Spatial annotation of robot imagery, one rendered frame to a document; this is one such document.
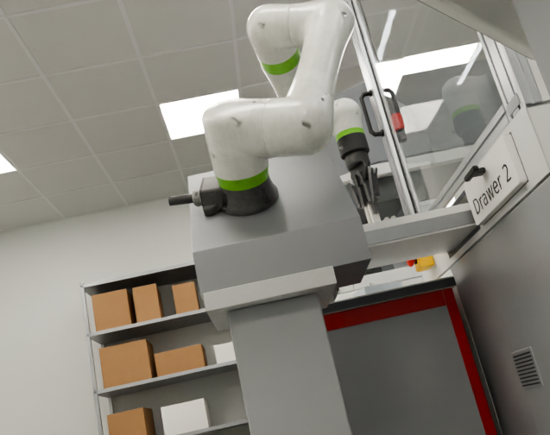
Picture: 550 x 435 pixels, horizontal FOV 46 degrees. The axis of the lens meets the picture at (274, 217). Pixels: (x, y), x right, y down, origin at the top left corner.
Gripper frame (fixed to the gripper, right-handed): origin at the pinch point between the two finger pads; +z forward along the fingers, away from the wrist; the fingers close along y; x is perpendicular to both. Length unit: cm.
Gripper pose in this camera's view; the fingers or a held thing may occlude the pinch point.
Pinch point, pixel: (373, 216)
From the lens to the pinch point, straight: 199.2
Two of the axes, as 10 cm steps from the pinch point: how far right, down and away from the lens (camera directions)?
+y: -4.8, 3.8, 7.9
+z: 2.2, 9.2, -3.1
